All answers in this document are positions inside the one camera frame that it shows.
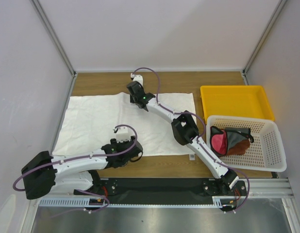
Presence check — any white towel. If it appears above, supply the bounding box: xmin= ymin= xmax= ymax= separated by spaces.
xmin=52 ymin=92 xmax=191 ymax=156

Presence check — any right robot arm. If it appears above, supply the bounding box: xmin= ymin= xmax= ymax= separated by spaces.
xmin=126 ymin=81 xmax=239 ymax=195

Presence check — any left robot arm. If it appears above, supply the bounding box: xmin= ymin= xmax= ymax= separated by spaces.
xmin=17 ymin=136 xmax=143 ymax=200

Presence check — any white towel label tag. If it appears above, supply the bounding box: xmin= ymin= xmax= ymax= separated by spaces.
xmin=189 ymin=154 xmax=195 ymax=161

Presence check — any pink cloth in basket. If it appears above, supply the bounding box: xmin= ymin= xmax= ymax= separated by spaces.
xmin=211 ymin=133 xmax=227 ymax=156

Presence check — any grey cloth in basket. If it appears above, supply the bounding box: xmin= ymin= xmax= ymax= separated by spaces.
xmin=210 ymin=126 xmax=254 ymax=157

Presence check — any brown cloth in basket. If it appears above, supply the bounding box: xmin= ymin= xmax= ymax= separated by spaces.
xmin=227 ymin=140 xmax=250 ymax=156

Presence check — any yellow plastic tray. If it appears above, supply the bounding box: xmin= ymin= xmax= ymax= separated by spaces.
xmin=200 ymin=85 xmax=275 ymax=121

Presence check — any white perforated plastic basket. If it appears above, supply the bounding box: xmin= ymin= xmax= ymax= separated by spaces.
xmin=206 ymin=115 xmax=287 ymax=172

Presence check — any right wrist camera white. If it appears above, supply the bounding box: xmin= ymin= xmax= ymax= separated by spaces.
xmin=130 ymin=73 xmax=143 ymax=85

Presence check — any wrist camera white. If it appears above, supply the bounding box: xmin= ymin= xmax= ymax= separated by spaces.
xmin=114 ymin=127 xmax=131 ymax=143
xmin=130 ymin=73 xmax=143 ymax=85

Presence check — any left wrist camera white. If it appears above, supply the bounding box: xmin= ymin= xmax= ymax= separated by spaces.
xmin=114 ymin=127 xmax=131 ymax=143

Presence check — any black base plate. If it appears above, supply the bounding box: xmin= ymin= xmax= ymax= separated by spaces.
xmin=86 ymin=178 xmax=247 ymax=205

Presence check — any aluminium frame post left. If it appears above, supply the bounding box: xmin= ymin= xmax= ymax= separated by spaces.
xmin=30 ymin=0 xmax=76 ymax=77

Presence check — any aluminium frame post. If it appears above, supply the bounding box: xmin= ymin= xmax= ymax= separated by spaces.
xmin=242 ymin=0 xmax=288 ymax=77
xmin=30 ymin=0 xmax=76 ymax=77

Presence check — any aluminium front rail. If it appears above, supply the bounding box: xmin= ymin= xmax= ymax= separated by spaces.
xmin=28 ymin=177 xmax=294 ymax=199

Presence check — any aluminium frame post right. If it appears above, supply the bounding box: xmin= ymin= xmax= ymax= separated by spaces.
xmin=242 ymin=0 xmax=288 ymax=77

